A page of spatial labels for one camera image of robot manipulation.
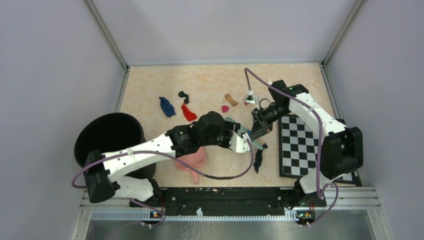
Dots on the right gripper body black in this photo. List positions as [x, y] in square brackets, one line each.
[264, 119]

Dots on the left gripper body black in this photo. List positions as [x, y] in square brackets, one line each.
[228, 134]

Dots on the green plastic hand brush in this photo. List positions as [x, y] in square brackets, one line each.
[242, 130]

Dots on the pink paper scrap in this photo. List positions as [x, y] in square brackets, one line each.
[225, 108]

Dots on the black paper scrap long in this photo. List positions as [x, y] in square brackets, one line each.
[259, 157]

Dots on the pink plastic dustpan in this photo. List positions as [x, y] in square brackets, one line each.
[194, 160]

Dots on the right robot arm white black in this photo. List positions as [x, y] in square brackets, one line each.
[339, 148]

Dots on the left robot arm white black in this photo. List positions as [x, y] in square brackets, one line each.
[106, 174]

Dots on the black white checkerboard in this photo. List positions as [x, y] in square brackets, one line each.
[298, 147]

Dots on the wooden arch block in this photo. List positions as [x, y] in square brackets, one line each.
[230, 100]

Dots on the red paper scrap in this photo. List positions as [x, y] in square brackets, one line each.
[189, 115]

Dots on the small black paper scrap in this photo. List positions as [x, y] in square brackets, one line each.
[186, 97]

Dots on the large dark blue paper scrap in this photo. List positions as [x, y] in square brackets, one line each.
[167, 108]

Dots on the black round trash bin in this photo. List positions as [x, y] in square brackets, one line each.
[108, 133]

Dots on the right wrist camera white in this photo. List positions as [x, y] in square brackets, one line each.
[251, 98]

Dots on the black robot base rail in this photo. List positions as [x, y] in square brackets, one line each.
[231, 201]

